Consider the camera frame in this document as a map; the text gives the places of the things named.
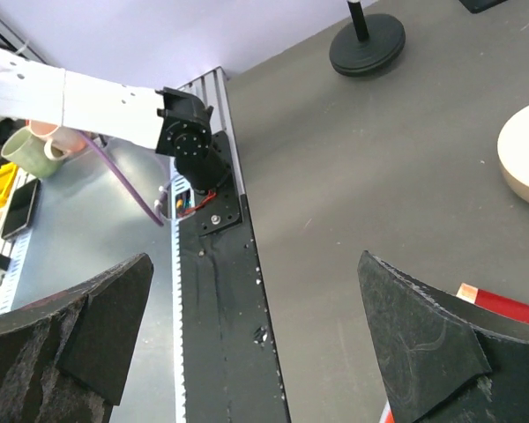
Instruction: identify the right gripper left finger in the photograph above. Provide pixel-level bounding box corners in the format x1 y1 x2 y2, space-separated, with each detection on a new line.
0 253 153 422

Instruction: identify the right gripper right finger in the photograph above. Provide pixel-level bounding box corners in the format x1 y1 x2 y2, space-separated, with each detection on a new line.
356 250 529 423

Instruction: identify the black round-base phone holder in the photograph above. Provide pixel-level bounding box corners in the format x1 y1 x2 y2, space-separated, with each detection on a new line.
329 1 406 78

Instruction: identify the black wedge phone stand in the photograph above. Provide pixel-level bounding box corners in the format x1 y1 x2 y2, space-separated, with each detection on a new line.
459 0 506 14

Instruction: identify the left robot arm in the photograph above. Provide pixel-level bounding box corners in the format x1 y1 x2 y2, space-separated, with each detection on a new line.
0 48 231 192

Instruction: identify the orange patterned cloth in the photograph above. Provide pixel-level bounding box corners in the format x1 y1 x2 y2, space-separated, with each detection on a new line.
378 282 529 423

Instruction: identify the spare smartphone on bench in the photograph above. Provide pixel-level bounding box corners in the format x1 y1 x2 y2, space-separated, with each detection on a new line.
1 179 41 241

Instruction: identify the green mug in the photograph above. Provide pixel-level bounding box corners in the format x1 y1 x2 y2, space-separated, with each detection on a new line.
1 127 63 179

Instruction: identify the pink mug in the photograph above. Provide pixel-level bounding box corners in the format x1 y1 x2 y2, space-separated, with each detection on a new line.
26 120 86 160

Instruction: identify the small cream bowl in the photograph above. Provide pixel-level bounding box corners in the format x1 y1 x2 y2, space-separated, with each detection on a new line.
496 105 529 204

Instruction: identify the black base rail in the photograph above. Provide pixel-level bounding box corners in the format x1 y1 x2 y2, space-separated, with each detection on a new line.
175 130 292 423

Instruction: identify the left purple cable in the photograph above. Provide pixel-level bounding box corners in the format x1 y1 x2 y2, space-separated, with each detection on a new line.
77 130 186 228

